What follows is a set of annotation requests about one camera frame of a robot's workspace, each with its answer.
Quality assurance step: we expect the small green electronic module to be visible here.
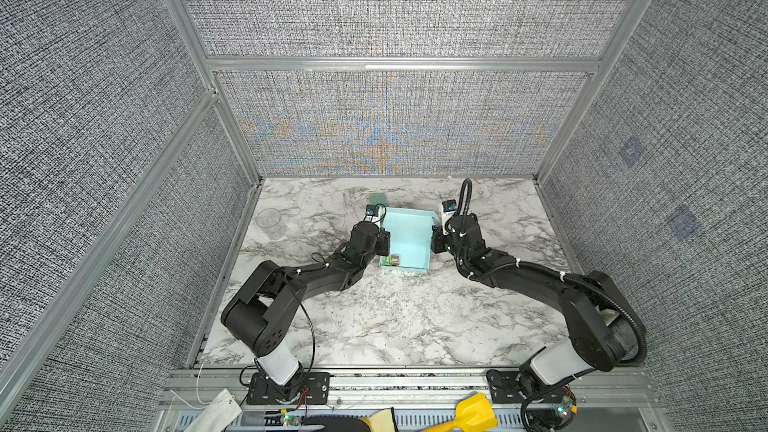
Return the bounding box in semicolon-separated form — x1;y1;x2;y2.
384;255;400;267

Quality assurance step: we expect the light blue paper box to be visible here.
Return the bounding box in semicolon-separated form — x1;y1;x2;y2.
379;208;438;275

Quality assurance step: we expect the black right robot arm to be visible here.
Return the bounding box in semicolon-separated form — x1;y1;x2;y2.
431;214;648;388

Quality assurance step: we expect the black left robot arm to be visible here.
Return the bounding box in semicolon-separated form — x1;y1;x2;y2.
220;221;391;388

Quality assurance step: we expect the clear plastic cup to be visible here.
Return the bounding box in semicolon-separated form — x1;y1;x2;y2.
256;208;285;240

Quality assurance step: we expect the yellow plastic scoop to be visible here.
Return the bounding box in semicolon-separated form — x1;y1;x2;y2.
425;394;499;432

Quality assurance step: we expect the white cloth strip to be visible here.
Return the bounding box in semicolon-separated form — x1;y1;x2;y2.
185;389;242;432

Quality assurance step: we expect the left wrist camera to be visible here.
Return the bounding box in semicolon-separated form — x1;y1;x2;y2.
364;203;387;223

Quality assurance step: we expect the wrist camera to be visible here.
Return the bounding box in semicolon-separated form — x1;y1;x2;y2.
440;199;458;235
364;203;387;223

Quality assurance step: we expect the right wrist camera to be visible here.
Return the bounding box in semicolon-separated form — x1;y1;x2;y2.
440;199;458;235

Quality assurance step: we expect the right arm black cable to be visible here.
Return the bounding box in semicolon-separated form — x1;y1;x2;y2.
455;177;649;367

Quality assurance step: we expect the aluminium front rail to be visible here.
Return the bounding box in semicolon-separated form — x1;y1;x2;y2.
159;366;662;411

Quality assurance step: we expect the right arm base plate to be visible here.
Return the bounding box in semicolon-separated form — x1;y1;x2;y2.
485;368;548;405

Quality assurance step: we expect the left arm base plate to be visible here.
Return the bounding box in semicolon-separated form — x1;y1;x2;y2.
245;372;331;406

